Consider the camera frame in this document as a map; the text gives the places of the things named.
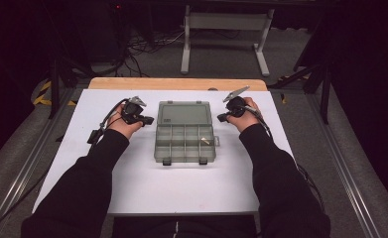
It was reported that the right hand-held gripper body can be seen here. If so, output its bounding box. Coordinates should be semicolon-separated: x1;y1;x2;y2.
222;85;251;118

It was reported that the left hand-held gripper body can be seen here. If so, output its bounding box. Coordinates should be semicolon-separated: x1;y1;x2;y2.
121;95;147;125

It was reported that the grey clear compartment storage box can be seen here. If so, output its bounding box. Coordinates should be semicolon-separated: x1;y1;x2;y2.
153;100;221;167

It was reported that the person's right hand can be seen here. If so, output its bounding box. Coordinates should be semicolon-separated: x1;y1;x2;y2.
226;96;264;133

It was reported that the person's left hand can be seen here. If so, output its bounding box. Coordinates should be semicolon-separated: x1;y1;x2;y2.
105;105;144;140

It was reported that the wooden table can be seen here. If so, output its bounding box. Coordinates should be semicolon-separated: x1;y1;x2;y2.
87;76;269;92

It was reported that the white board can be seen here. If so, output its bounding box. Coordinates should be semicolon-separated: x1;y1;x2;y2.
32;88;295;216

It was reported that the black stand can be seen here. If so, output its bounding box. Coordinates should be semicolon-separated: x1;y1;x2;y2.
267;62;335;125
47;56;95;120

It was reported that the yellow black floor tape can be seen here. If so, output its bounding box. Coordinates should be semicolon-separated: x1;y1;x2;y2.
32;80;78;107

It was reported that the person's lap dark clothing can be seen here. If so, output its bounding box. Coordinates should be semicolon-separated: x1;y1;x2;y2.
111;215;259;238

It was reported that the right hand-held gripper cable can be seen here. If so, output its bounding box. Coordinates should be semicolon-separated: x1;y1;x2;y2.
244;104;326;212

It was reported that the hand-held gripper cable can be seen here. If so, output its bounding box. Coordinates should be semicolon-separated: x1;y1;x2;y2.
244;104;326;212
86;97;130;147

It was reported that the left hand-held gripper cable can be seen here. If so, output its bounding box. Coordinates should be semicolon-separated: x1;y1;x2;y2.
86;97;130;147

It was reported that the bundle of black floor cables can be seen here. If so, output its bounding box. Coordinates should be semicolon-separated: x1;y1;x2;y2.
91;29;187;79

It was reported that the white metal stand frame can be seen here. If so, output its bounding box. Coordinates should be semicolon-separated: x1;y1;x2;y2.
180;4;276;77

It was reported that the aluminium rail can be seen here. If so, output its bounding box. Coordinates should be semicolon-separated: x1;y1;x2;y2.
0;87;83;238
305;92;385;238

